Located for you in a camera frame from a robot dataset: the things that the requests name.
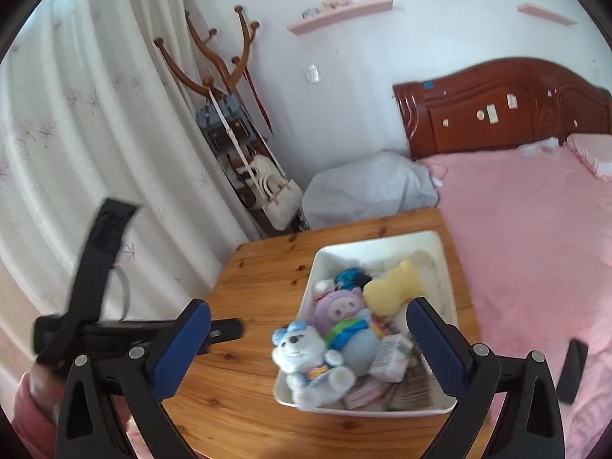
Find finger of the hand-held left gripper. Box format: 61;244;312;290
208;318;246;343

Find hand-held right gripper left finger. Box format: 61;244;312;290
55;299;213;459

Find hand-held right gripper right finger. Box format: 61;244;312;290
405;296;567;459

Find white cream box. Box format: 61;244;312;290
368;334;414;383

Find plaid fabric bow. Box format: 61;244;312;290
388;361;441;412

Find blue plush toy yellow cap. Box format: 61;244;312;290
325;308;383;378

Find white bear plush toy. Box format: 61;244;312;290
271;320;357;412

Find pink striped packet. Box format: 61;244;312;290
344;375;394;411

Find purple plush toy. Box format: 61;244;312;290
306;278;370;338

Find blue green drawstring pouch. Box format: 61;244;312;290
333;268;376;292

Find white plastic bin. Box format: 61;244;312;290
272;229;460;419

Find yellow duck plush toy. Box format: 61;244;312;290
362;260;426;319

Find pink bed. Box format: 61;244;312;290
421;136;612;459

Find white handbag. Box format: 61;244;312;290
249;153;305;231

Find black flat device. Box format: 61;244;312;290
557;339;590;405

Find brown and white bag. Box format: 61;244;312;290
225;146;275;206

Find grey cloth cover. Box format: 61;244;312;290
301;151;441;231

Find white floral curtain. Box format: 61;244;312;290
0;0;261;359

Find white crumpled cloth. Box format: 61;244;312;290
519;137;562;158

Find pink pillow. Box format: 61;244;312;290
565;132;612;180

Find red wooden headboard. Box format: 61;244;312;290
392;57;612;161

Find wooden coat rack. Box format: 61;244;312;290
153;6;269;237

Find small shelf ornaments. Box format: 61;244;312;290
300;0;348;19

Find black wrist strap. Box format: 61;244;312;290
36;198;143;366

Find red lanyard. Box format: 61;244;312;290
245;69;275;135

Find long pink wall shelf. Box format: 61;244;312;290
287;0;394;36

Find short pink wall shelf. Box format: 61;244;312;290
516;3;578;27

